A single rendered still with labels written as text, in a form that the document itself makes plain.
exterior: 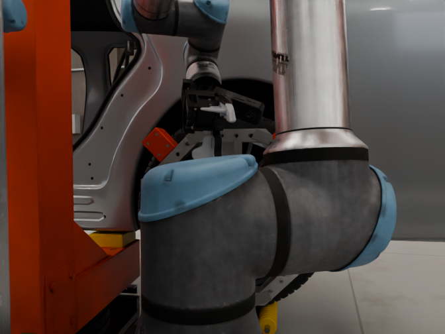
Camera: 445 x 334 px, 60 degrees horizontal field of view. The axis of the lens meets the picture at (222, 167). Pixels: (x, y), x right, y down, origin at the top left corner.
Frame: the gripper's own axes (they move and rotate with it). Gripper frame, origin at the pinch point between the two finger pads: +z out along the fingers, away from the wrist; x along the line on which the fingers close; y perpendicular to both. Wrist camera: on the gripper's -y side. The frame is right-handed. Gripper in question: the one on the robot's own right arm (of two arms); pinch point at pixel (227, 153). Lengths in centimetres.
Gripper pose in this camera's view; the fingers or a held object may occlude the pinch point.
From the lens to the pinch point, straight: 71.6
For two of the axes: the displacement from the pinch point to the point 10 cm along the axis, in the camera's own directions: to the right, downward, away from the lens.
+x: 1.9, -6.6, -7.3
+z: 1.3, 7.5, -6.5
